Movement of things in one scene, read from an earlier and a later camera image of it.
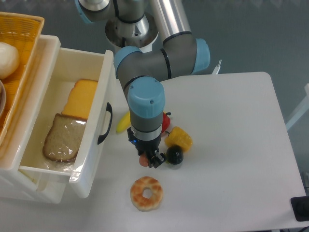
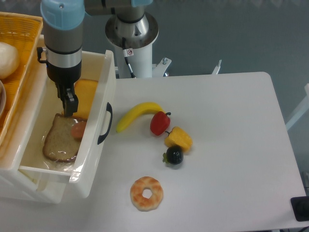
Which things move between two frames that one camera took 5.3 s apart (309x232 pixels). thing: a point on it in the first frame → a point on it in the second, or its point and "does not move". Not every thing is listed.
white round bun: [9, 60] does not move
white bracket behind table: [217, 68] does not move
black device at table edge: [300, 207] does not move
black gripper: [147, 147] → [64, 78]
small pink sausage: [143, 160] → [77, 130]
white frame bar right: [301, 111] does not move
